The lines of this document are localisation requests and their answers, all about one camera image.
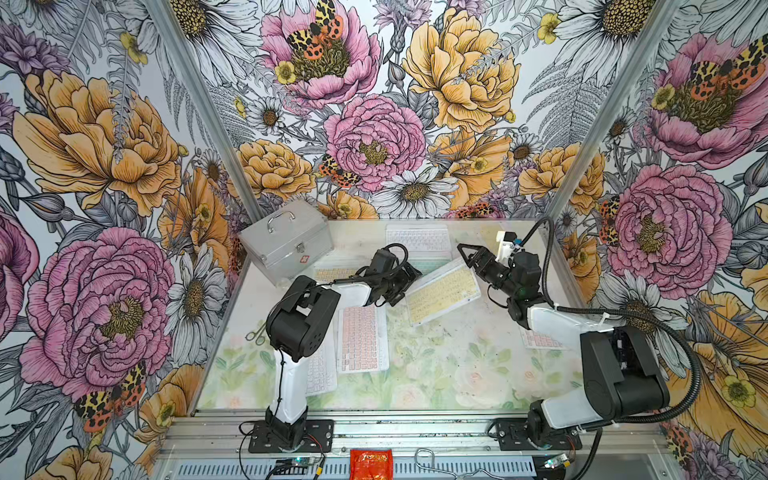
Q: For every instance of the left aluminium frame post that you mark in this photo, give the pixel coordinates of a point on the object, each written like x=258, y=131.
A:
x=183, y=62

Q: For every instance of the aluminium front rail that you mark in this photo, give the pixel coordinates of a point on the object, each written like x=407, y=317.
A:
x=216, y=434

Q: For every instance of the white keyboard near left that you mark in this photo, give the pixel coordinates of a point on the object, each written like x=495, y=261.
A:
x=322, y=368

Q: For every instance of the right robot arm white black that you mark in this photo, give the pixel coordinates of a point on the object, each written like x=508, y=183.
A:
x=620, y=377

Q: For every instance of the aluminium frame post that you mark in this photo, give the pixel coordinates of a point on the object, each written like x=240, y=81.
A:
x=183, y=62
x=650, y=37

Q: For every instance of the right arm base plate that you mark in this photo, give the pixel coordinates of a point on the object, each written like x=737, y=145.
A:
x=518, y=434

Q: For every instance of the silver metal case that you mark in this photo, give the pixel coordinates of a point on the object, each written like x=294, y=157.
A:
x=287, y=241

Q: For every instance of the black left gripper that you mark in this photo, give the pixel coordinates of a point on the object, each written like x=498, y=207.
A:
x=406, y=281

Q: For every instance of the white keyboard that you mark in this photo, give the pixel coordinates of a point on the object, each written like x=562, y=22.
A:
x=421, y=241
x=322, y=368

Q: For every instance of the pink keyboard right edge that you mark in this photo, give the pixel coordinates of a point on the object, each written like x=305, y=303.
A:
x=536, y=341

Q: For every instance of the pink keyboard upright near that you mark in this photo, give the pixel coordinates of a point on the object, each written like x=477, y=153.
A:
x=362, y=340

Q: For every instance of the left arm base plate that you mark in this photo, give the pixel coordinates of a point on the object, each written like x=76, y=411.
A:
x=309, y=436

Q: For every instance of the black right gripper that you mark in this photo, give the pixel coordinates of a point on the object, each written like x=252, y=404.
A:
x=481, y=251

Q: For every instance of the white keyboard far centre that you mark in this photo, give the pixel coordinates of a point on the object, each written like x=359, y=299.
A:
x=421, y=241

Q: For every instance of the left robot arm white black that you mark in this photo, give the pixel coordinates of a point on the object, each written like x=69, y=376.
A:
x=298, y=324

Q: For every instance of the right aluminium frame post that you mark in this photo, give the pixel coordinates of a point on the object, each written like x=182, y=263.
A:
x=650, y=37

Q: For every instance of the red packet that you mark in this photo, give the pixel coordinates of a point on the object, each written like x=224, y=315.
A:
x=371, y=465

